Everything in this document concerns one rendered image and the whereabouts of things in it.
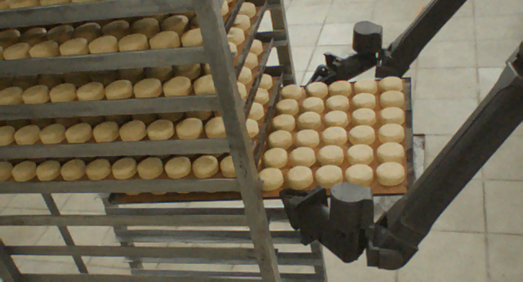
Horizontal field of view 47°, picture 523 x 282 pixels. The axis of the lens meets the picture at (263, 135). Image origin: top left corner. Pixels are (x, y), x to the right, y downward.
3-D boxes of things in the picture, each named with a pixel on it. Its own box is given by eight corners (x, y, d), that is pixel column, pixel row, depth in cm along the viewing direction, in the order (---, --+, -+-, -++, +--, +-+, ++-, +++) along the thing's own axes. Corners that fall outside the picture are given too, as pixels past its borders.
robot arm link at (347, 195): (401, 271, 97) (396, 238, 105) (410, 211, 92) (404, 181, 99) (327, 266, 98) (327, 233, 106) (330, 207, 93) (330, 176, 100)
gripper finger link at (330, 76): (295, 76, 144) (325, 60, 148) (299, 101, 148) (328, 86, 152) (313, 85, 139) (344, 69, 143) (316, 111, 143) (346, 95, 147)
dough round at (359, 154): (365, 148, 120) (364, 141, 119) (378, 161, 116) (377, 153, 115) (342, 158, 119) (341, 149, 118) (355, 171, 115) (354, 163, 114)
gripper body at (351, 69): (320, 53, 146) (344, 42, 149) (325, 90, 151) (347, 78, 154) (338, 61, 141) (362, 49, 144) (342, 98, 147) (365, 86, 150)
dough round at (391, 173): (371, 180, 112) (370, 171, 111) (389, 166, 114) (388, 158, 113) (392, 190, 108) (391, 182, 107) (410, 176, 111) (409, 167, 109)
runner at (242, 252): (279, 248, 123) (276, 238, 122) (276, 259, 121) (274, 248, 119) (6, 245, 139) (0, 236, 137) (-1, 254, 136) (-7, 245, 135)
